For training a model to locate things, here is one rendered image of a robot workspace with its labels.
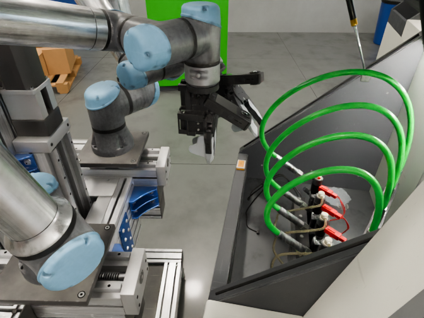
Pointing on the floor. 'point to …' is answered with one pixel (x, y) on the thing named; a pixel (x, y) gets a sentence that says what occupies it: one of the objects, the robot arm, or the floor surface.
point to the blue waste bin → (383, 19)
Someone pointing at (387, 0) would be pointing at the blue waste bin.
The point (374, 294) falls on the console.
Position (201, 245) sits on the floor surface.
